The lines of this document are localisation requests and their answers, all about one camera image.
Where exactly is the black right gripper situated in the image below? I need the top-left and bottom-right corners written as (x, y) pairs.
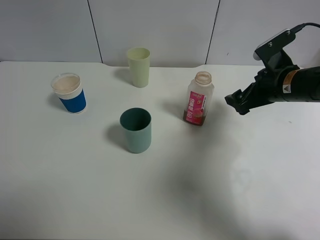
top-left (224, 55), bottom-right (320, 116)

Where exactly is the plastic drink bottle pink label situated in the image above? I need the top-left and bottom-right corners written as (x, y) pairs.
top-left (183, 71), bottom-right (215, 126)

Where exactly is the teal green plastic cup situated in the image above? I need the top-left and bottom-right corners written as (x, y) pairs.
top-left (119, 107), bottom-right (152, 154)

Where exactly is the pale yellow plastic cup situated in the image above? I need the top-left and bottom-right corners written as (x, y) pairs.
top-left (127, 47), bottom-right (151, 88)

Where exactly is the clear cup with blue sleeve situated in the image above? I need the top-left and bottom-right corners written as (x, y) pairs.
top-left (51, 73), bottom-right (87, 114)

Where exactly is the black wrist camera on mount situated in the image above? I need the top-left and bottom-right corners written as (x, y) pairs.
top-left (253, 29), bottom-right (296, 69)

